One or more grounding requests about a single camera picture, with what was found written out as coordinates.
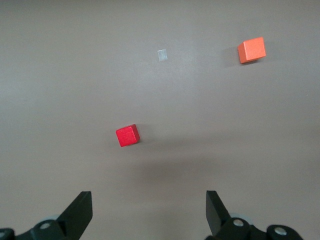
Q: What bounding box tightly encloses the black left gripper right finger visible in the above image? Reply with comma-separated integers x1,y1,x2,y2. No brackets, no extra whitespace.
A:
204,190,306,240

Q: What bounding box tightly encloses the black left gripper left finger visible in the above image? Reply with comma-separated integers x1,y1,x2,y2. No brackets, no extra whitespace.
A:
0,191,94,240

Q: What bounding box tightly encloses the red wooden block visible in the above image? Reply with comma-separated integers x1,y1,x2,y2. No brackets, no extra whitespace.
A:
115,123,141,148

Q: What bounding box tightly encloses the orange wooden block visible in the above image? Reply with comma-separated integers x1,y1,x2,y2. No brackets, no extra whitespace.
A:
237,36,267,65

